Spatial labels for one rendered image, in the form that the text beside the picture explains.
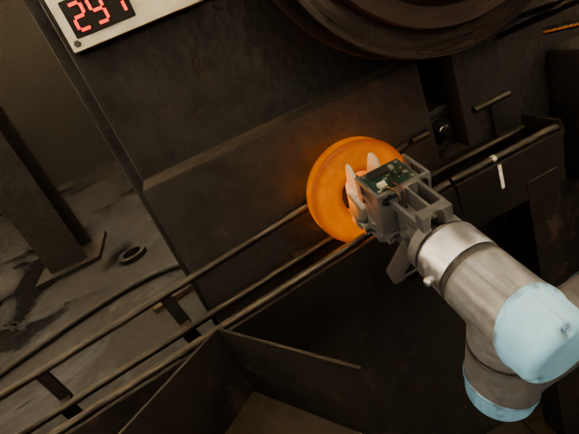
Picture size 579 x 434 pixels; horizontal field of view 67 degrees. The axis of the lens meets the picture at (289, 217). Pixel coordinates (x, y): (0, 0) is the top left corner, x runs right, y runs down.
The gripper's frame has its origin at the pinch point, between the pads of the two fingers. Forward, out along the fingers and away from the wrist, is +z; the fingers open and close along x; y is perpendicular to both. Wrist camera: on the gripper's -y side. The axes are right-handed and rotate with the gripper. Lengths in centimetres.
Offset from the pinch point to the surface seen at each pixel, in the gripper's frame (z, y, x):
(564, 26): -8.1, 13.0, -27.7
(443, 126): 5.9, -3.2, -19.8
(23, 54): 608, -65, 153
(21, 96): 598, -106, 183
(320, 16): 1.2, 22.9, -1.0
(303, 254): -0.3, -8.6, 11.2
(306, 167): 5.8, 1.7, 4.9
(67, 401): -1, -12, 52
